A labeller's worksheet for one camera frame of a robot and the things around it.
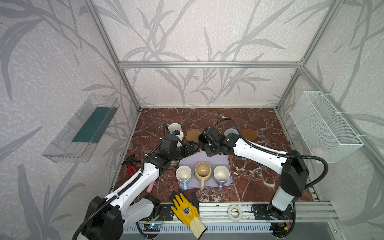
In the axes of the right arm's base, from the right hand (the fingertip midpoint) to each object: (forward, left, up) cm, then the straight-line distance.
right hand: (208, 144), depth 84 cm
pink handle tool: (-20, +32, -11) cm, 39 cm away
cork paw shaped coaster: (+15, +10, -14) cm, 23 cm away
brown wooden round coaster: (+16, -30, -13) cm, 37 cm away
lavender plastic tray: (-5, -4, -11) cm, 13 cm away
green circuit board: (-38, +27, -14) cm, 48 cm away
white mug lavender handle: (-13, -8, -11) cm, 19 cm away
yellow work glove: (-32, +10, -10) cm, 35 cm away
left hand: (-2, +6, +5) cm, 8 cm away
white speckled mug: (+14, +20, -4) cm, 25 cm away
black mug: (0, +3, +4) cm, 5 cm away
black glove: (-25, +7, -12) cm, 29 cm away
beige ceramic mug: (-12, +3, -11) cm, 17 cm away
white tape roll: (-34, -12, -12) cm, 38 cm away
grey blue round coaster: (+19, -17, -14) cm, 29 cm away
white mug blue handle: (-13, +14, -10) cm, 22 cm away
